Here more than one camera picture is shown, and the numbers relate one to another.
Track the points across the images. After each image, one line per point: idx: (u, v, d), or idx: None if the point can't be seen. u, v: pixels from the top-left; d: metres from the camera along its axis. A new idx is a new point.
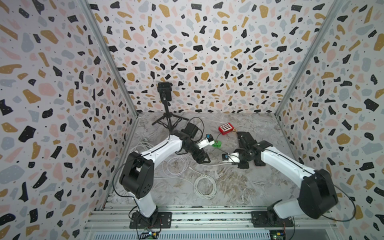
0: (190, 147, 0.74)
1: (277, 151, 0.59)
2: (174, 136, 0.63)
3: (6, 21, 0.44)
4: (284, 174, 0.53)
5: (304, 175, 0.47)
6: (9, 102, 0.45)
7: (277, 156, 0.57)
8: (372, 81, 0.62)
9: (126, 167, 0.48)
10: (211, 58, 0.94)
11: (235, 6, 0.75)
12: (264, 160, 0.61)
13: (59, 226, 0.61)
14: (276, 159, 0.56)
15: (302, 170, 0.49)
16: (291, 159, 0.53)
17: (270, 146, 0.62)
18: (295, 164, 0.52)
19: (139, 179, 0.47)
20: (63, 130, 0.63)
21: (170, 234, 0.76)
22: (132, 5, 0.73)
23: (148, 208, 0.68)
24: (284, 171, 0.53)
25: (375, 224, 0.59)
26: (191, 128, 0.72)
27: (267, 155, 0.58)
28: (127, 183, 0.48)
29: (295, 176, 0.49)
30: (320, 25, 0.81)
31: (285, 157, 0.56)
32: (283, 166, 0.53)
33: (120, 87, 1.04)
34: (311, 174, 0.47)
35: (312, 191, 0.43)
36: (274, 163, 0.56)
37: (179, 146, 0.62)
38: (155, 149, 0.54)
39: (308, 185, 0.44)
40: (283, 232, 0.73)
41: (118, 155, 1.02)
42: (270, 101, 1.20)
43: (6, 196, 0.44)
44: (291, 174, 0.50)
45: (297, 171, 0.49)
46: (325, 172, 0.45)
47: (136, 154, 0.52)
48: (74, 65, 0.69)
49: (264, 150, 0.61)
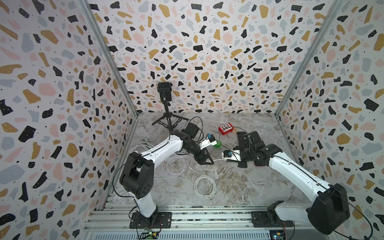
0: (189, 146, 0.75)
1: (288, 159, 0.55)
2: (175, 136, 0.63)
3: (7, 21, 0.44)
4: (295, 184, 0.50)
5: (319, 190, 0.44)
6: (9, 102, 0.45)
7: (288, 165, 0.52)
8: (372, 81, 0.62)
9: (126, 167, 0.48)
10: (211, 58, 0.94)
11: (235, 6, 0.75)
12: (272, 167, 0.57)
13: (59, 226, 0.61)
14: (287, 169, 0.52)
15: (316, 184, 0.46)
16: (303, 169, 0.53)
17: (280, 152, 0.58)
18: (308, 176, 0.48)
19: (139, 179, 0.46)
20: (63, 130, 0.63)
21: (170, 234, 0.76)
22: (132, 5, 0.73)
23: (148, 208, 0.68)
24: (295, 181, 0.50)
25: (375, 224, 0.59)
26: (192, 128, 0.71)
27: (278, 163, 0.54)
28: (127, 184, 0.48)
29: (308, 189, 0.46)
30: (320, 25, 0.81)
31: (296, 168, 0.51)
32: (294, 177, 0.50)
33: (120, 88, 1.04)
34: (325, 189, 0.44)
35: (327, 208, 0.40)
36: (285, 172, 0.53)
37: (179, 147, 0.62)
38: (155, 149, 0.54)
39: (323, 202, 0.41)
40: (283, 232, 0.73)
41: (118, 155, 1.02)
42: (270, 101, 1.20)
43: (6, 196, 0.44)
44: (303, 186, 0.47)
45: (310, 185, 0.46)
46: (340, 188, 0.43)
47: (136, 154, 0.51)
48: (74, 65, 0.69)
49: (274, 157, 0.56)
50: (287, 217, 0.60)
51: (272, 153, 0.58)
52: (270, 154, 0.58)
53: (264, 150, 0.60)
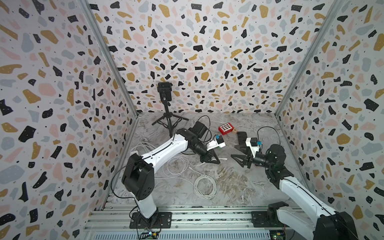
0: (195, 146, 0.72)
1: (297, 182, 0.57)
2: (180, 135, 0.60)
3: (6, 21, 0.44)
4: (301, 207, 0.51)
5: (322, 213, 0.45)
6: (9, 102, 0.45)
7: (296, 188, 0.55)
8: (372, 81, 0.62)
9: (127, 169, 0.48)
10: (211, 58, 0.94)
11: (235, 6, 0.75)
12: (281, 189, 0.60)
13: (59, 226, 0.61)
14: (294, 191, 0.54)
15: (321, 208, 0.46)
16: (311, 193, 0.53)
17: (292, 176, 0.61)
18: (314, 199, 0.50)
19: (139, 181, 0.46)
20: (63, 130, 0.63)
21: (170, 234, 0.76)
22: (132, 5, 0.73)
23: (148, 209, 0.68)
24: (301, 203, 0.51)
25: (375, 224, 0.59)
26: (200, 127, 0.68)
27: (286, 185, 0.57)
28: (128, 185, 0.48)
29: (312, 212, 0.46)
30: (320, 25, 0.81)
31: (304, 191, 0.53)
32: (301, 199, 0.51)
33: (120, 88, 1.04)
34: (330, 214, 0.44)
35: (328, 231, 0.40)
36: (293, 195, 0.55)
37: (184, 147, 0.59)
38: (157, 151, 0.52)
39: (324, 225, 0.41)
40: (283, 232, 0.73)
41: (118, 155, 1.02)
42: (270, 101, 1.20)
43: (6, 196, 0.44)
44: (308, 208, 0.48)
45: (315, 208, 0.47)
46: (348, 216, 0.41)
47: (137, 157, 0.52)
48: (74, 65, 0.69)
49: (284, 180, 0.59)
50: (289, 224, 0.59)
51: (283, 176, 0.61)
52: (281, 177, 0.61)
53: (277, 173, 0.63)
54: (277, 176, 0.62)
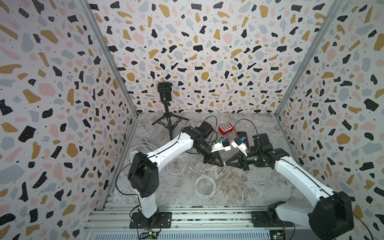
0: (200, 146, 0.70)
1: (294, 163, 0.55)
2: (186, 133, 0.60)
3: (6, 21, 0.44)
4: (298, 188, 0.51)
5: (321, 195, 0.44)
6: (9, 102, 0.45)
7: (293, 170, 0.53)
8: (372, 81, 0.62)
9: (133, 166, 0.49)
10: (211, 58, 0.94)
11: (235, 6, 0.75)
12: (278, 170, 0.58)
13: (59, 226, 0.61)
14: (292, 173, 0.52)
15: (319, 189, 0.46)
16: (308, 175, 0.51)
17: (287, 156, 0.58)
18: (312, 181, 0.48)
19: (144, 179, 0.46)
20: (63, 130, 0.63)
21: (170, 234, 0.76)
22: (132, 5, 0.73)
23: (149, 209, 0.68)
24: (298, 185, 0.50)
25: (375, 224, 0.59)
26: (206, 126, 0.67)
27: (283, 166, 0.55)
28: (134, 182, 0.49)
29: (311, 194, 0.46)
30: (320, 25, 0.81)
31: (302, 173, 0.51)
32: (299, 181, 0.50)
33: (120, 87, 1.04)
34: (328, 195, 0.44)
35: (327, 213, 0.40)
36: (290, 176, 0.53)
37: (190, 145, 0.58)
38: (162, 150, 0.52)
39: (324, 207, 0.41)
40: (284, 232, 0.73)
41: (118, 155, 1.02)
42: (270, 101, 1.20)
43: (6, 196, 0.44)
44: (306, 190, 0.47)
45: (313, 190, 0.46)
46: (344, 195, 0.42)
47: (142, 155, 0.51)
48: (74, 65, 0.69)
49: (279, 160, 0.57)
50: (287, 218, 0.61)
51: (279, 156, 0.59)
52: (276, 157, 0.59)
53: (271, 152, 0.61)
54: (273, 155, 0.60)
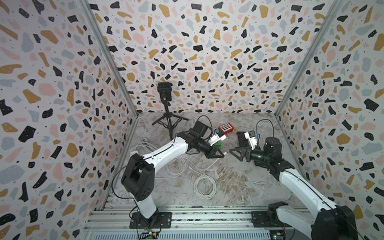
0: (198, 144, 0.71)
1: (298, 175, 0.56)
2: (180, 138, 0.61)
3: (7, 21, 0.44)
4: (301, 199, 0.51)
5: (323, 207, 0.44)
6: (9, 102, 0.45)
7: (297, 182, 0.53)
8: (372, 81, 0.62)
9: (127, 169, 0.48)
10: (211, 58, 0.94)
11: (235, 6, 0.75)
12: (281, 181, 0.59)
13: (59, 226, 0.61)
14: (296, 185, 0.53)
15: (321, 202, 0.46)
16: (312, 187, 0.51)
17: (292, 168, 0.59)
18: (315, 193, 0.49)
19: (139, 182, 0.46)
20: (63, 130, 0.63)
21: (170, 234, 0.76)
22: (132, 5, 0.73)
23: (148, 209, 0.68)
24: (301, 197, 0.51)
25: (375, 224, 0.59)
26: (200, 126, 0.67)
27: (287, 178, 0.56)
28: (127, 185, 0.48)
29: (313, 206, 0.46)
30: (320, 25, 0.81)
31: (306, 185, 0.52)
32: (302, 193, 0.50)
33: (120, 88, 1.04)
34: (330, 208, 0.44)
35: (328, 226, 0.40)
36: (293, 187, 0.54)
37: (185, 149, 0.60)
38: (157, 152, 0.53)
39: (325, 219, 0.41)
40: (283, 232, 0.73)
41: (118, 155, 1.02)
42: (270, 101, 1.20)
43: (7, 196, 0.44)
44: (309, 203, 0.47)
45: (315, 201, 0.46)
46: (348, 210, 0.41)
47: (138, 157, 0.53)
48: (74, 65, 0.69)
49: (284, 172, 0.58)
50: (287, 221, 0.60)
51: (283, 168, 0.60)
52: (281, 168, 0.60)
53: (276, 164, 0.62)
54: (278, 167, 0.61)
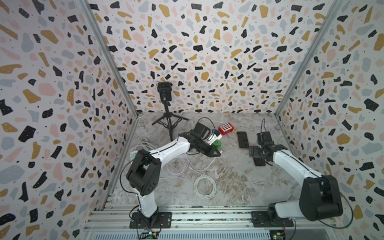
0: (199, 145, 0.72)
1: (289, 153, 0.61)
2: (183, 137, 0.65)
3: (6, 21, 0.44)
4: (291, 175, 0.55)
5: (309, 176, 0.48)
6: (9, 102, 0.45)
7: (287, 157, 0.58)
8: (372, 81, 0.62)
9: (134, 164, 0.50)
10: (211, 58, 0.94)
11: (235, 6, 0.75)
12: (274, 161, 0.64)
13: (59, 226, 0.61)
14: (286, 161, 0.57)
15: (308, 172, 0.50)
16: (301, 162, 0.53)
17: (285, 149, 0.64)
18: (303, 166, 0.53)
19: (145, 176, 0.48)
20: (63, 130, 0.63)
21: (170, 234, 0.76)
22: (132, 5, 0.73)
23: (150, 207, 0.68)
24: (291, 172, 0.55)
25: (375, 224, 0.59)
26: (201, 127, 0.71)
27: (278, 155, 0.61)
28: (133, 180, 0.49)
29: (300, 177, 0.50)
30: (320, 25, 0.81)
31: (295, 160, 0.56)
32: (291, 168, 0.54)
33: (120, 87, 1.04)
34: (316, 176, 0.47)
35: (312, 190, 0.44)
36: (284, 164, 0.58)
37: (186, 149, 0.63)
38: (163, 148, 0.55)
39: (309, 184, 0.44)
40: (284, 232, 0.73)
41: (118, 155, 1.02)
42: (270, 101, 1.20)
43: (6, 196, 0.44)
44: (298, 175, 0.51)
45: (302, 172, 0.50)
46: (332, 178, 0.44)
47: (145, 151, 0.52)
48: (74, 65, 0.69)
49: (276, 151, 0.63)
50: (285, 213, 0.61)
51: (276, 148, 0.65)
52: (274, 149, 0.65)
53: (270, 146, 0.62)
54: (272, 149, 0.65)
